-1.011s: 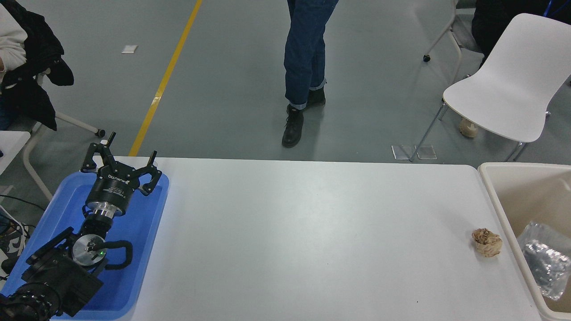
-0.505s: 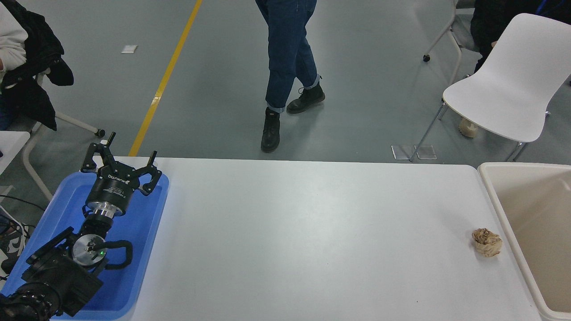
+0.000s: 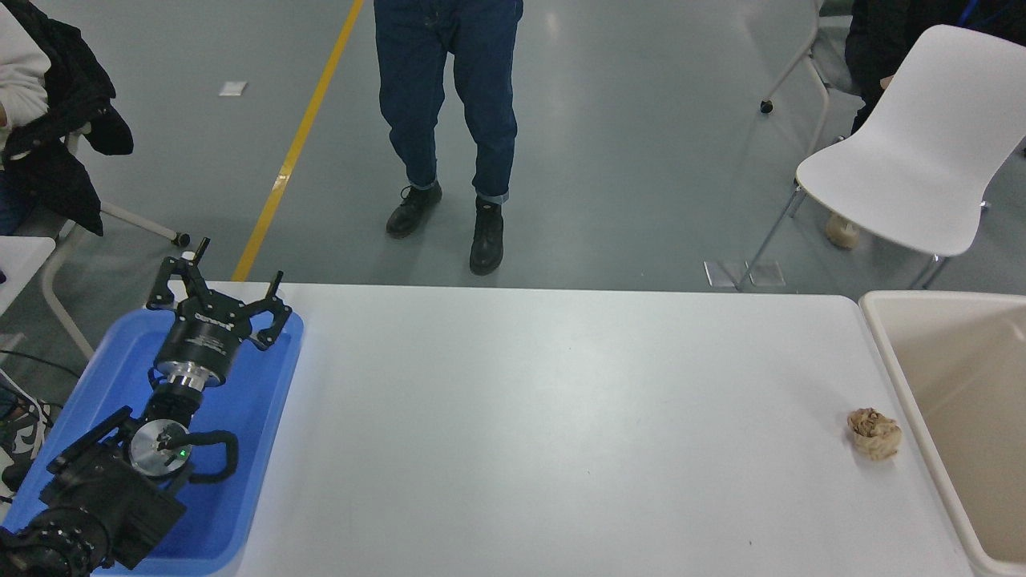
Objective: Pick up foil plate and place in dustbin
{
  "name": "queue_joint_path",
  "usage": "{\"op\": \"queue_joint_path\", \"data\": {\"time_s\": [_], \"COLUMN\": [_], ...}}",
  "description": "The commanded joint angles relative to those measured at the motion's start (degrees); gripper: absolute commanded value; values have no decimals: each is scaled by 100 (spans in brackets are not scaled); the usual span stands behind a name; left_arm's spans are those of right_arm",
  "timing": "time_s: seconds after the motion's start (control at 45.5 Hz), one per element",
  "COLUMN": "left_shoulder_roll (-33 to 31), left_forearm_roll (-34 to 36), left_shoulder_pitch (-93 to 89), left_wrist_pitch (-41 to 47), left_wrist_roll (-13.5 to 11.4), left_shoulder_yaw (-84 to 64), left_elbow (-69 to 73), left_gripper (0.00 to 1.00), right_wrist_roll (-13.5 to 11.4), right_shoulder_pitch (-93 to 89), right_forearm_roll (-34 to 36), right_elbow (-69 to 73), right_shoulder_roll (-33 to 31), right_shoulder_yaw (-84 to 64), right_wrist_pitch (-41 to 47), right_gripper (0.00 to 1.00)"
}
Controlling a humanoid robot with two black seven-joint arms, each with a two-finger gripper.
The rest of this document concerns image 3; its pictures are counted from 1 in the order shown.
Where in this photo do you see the grey wheeled chair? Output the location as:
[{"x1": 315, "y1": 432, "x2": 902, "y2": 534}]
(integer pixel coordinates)
[{"x1": 760, "y1": 0, "x2": 862, "y2": 153}]

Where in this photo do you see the black jacket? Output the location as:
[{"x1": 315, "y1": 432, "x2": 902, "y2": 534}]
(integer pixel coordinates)
[{"x1": 2, "y1": 0, "x2": 135, "y2": 237}]

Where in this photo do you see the thin black cable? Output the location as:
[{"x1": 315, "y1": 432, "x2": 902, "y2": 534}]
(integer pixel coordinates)
[{"x1": 0, "y1": 350, "x2": 83, "y2": 379}]

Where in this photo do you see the white shell chair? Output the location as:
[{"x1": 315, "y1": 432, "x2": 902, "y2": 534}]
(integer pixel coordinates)
[{"x1": 736, "y1": 24, "x2": 1026, "y2": 291}]

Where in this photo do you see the white side table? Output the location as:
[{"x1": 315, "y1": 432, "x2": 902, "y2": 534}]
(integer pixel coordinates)
[{"x1": 0, "y1": 235, "x2": 57, "y2": 317}]

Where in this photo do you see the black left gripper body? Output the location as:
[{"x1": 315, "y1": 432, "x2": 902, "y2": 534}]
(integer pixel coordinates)
[{"x1": 156, "y1": 295, "x2": 259, "y2": 381}]

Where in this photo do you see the crumpled tan paper ball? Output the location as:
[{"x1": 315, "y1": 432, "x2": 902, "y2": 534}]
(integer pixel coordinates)
[{"x1": 847, "y1": 407, "x2": 904, "y2": 462}]

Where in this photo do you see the person in dark top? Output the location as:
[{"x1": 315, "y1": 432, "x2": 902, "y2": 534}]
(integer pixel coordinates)
[{"x1": 844, "y1": 0, "x2": 1026, "y2": 134}]

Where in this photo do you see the small beige rounded object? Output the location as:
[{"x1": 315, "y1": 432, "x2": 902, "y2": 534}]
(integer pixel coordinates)
[{"x1": 825, "y1": 212, "x2": 860, "y2": 248}]

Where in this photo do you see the person beside black jacket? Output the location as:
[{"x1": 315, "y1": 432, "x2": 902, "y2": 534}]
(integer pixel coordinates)
[{"x1": 0, "y1": 4, "x2": 53, "y2": 237}]

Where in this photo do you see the large pale bin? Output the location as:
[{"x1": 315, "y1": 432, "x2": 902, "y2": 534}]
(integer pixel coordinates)
[{"x1": 858, "y1": 290, "x2": 1026, "y2": 577}]

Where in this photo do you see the blue plastic tray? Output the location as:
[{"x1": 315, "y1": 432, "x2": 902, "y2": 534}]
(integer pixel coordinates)
[{"x1": 0, "y1": 309, "x2": 305, "y2": 576}]

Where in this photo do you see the black and white shoe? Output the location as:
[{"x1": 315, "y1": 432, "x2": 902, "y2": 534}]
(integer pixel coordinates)
[{"x1": 0, "y1": 399, "x2": 54, "y2": 494}]

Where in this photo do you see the walking person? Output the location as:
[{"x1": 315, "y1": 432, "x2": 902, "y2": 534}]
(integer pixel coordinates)
[{"x1": 374, "y1": 0, "x2": 524, "y2": 276}]

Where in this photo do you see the white frame wheeled chair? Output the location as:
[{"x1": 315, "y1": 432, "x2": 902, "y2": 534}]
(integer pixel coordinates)
[{"x1": 38, "y1": 132, "x2": 192, "y2": 361}]

